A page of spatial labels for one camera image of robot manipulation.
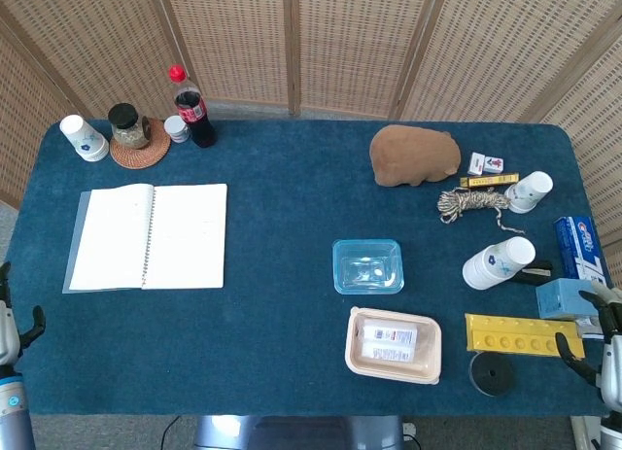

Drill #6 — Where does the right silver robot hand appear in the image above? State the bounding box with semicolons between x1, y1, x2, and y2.
554;280;622;414

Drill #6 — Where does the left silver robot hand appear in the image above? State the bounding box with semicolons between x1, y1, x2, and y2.
0;260;47;366

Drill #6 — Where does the white spiral notebook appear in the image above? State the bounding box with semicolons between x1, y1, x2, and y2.
61;183;228;294

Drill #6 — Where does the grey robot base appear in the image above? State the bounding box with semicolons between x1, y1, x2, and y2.
192;413;405;450

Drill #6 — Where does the light blue small box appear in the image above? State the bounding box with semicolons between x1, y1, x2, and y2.
536;277;604;321

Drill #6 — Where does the yellow plastic hole block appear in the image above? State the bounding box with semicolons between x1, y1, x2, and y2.
464;313;586;360

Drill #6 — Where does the blue toothpaste box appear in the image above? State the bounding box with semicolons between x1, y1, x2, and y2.
554;215;612;339

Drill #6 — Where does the black stapler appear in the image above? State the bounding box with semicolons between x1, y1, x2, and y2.
513;260;554;285

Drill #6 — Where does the black tape roll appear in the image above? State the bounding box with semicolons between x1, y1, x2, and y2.
468;351;516;398

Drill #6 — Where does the large paper cup stack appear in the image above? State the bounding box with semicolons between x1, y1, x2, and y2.
462;235;536;291

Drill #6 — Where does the small paper cup stack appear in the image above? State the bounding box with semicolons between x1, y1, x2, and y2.
503;170;554;215

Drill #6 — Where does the paper cup stack blue flower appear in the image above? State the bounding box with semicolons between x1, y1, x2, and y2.
59;115;110;163

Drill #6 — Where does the yellow black narrow box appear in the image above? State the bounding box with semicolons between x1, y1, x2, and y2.
459;172;520;189

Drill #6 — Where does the beige takeaway tray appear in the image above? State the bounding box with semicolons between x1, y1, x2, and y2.
344;305;443;386

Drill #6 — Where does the round woven rattan coaster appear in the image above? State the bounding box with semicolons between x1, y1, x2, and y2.
109;118;172;170

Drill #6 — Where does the white medicine box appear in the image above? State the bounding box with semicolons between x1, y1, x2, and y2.
358;319;420;363

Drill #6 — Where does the glass jar black lid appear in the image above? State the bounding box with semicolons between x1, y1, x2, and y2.
107;103;150;151

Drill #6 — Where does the clear blue plastic container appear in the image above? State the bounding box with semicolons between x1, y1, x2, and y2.
331;238;405;295

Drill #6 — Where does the small white lidded jar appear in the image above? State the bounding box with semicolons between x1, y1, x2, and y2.
163;115;191;145

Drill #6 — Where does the brown plush capybara toy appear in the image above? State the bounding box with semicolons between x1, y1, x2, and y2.
369;124;463;187

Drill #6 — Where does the cola bottle red cap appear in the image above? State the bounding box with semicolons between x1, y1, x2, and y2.
167;65;218;149

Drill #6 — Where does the folding bamboo screen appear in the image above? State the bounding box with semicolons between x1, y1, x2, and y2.
0;0;622;247

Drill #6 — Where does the black cable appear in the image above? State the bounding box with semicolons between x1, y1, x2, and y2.
159;414;182;450

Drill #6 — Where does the twisted rope bundle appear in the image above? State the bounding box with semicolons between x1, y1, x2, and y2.
436;187;527;235

